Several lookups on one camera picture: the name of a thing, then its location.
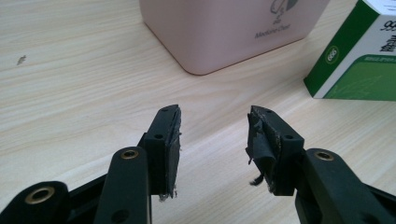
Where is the green white medicine box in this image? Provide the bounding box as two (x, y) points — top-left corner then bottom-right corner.
(303, 0), (396, 102)

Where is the pink storage box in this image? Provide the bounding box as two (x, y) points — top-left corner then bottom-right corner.
(138, 0), (331, 77)

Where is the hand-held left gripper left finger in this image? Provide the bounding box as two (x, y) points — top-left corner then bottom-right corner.
(92, 104), (182, 224)

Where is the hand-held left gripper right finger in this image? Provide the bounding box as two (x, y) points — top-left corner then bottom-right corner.
(246, 105), (394, 224)

